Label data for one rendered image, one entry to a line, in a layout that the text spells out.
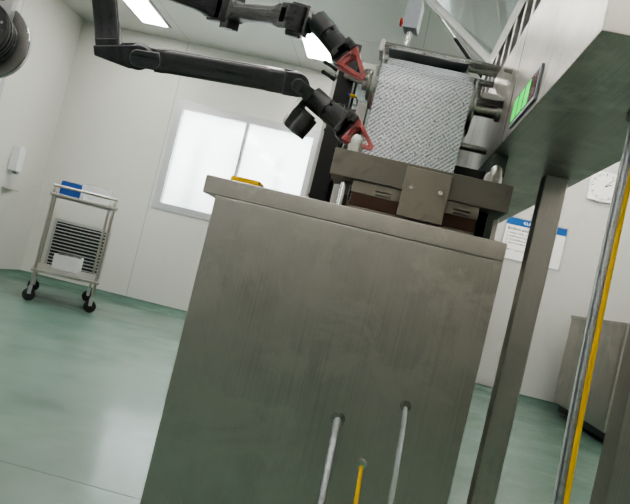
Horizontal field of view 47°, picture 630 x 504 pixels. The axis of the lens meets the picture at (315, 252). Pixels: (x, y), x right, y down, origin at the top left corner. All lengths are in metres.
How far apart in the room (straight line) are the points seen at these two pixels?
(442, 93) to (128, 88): 6.41
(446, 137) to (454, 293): 0.46
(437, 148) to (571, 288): 5.86
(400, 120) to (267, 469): 0.89
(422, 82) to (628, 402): 1.04
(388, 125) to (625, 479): 1.06
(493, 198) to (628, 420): 0.69
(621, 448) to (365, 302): 0.65
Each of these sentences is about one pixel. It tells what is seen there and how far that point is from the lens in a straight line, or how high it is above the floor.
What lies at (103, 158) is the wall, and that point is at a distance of 8.00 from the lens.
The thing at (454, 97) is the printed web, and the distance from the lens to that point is 1.86.
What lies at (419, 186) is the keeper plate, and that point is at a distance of 1.59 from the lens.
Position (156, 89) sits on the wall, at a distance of 7.97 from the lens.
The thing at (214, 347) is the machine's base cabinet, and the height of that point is 0.54.
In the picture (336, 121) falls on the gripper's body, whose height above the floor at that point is 1.12.
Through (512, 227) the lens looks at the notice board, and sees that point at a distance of 7.50.
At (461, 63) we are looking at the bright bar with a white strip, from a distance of 2.20.
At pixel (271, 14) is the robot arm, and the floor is 1.40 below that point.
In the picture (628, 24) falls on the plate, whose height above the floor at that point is 1.15.
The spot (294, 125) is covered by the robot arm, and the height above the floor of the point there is 1.09.
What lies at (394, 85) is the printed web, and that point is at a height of 1.25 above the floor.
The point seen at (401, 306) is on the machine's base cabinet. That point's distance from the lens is 1.54.
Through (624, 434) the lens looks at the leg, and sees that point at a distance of 1.10.
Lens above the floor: 0.74
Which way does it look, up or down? 2 degrees up
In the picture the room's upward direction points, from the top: 13 degrees clockwise
